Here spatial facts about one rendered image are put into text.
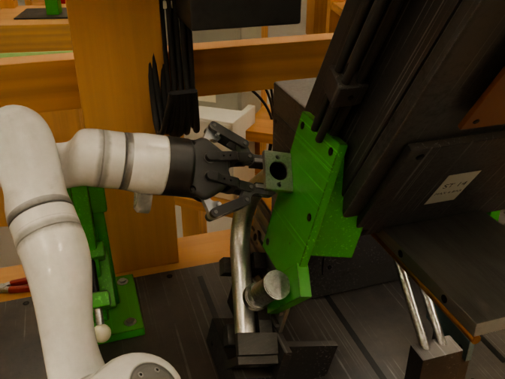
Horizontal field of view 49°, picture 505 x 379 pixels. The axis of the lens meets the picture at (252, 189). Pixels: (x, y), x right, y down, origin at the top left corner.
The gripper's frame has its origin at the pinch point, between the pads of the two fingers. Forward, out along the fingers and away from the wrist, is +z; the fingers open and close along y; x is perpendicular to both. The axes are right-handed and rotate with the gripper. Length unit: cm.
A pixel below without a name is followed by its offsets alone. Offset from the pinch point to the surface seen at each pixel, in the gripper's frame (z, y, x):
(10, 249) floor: -32, 37, 224
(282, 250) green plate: 2.9, -9.7, 1.5
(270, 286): -0.2, -15.0, -0.4
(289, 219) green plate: 2.9, -6.1, -1.0
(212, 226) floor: 63, 48, 199
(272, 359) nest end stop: 3.5, -23.6, 7.8
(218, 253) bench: 7.8, -1.9, 40.4
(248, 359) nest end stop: 0.0, -23.4, 7.9
